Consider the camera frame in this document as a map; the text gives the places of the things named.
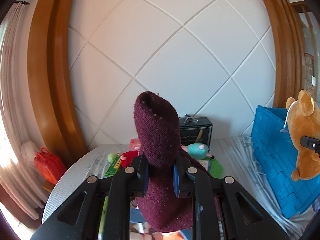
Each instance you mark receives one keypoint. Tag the teal pig plush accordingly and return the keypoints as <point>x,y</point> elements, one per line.
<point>197,151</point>

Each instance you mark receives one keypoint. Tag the wooden framed glass door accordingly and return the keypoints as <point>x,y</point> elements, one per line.
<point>308,30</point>

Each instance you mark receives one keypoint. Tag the grey wooden desktop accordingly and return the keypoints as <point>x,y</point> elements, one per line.
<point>75,175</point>

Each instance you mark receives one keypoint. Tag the light green round plush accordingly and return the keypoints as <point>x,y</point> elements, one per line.
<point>111,157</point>

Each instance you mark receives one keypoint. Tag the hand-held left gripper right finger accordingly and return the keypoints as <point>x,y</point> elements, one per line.
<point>177,182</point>

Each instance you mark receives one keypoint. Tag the red toy suitcase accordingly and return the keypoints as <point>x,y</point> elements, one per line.
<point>48,165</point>

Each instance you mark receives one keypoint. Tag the brown wooden wall frame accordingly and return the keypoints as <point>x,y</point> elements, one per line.
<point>50,80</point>

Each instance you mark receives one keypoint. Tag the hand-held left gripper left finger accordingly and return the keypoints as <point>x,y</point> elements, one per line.
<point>140,180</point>

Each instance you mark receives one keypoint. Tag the blue plastic crate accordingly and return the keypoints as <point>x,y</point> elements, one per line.
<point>272,150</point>

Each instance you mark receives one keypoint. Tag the white cloth bundle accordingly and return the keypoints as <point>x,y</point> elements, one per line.
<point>28,152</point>

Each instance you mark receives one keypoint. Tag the white curtain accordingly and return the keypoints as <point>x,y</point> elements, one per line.
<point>15,105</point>

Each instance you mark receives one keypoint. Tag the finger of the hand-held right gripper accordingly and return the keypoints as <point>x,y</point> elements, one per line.
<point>311,143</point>

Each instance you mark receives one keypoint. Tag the maroon knitted sock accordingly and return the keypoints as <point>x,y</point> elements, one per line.
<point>160,135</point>

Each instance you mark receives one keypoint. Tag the red plush toy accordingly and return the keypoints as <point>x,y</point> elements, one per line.
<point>128,158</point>

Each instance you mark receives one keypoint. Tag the patterned rolled rug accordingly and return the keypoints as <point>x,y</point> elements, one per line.
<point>309,67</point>

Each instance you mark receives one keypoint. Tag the green cardboard box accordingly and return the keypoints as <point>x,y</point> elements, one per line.
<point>113,167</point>

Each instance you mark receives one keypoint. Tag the brown teddy bear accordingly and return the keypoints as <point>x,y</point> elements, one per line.
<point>303,120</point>

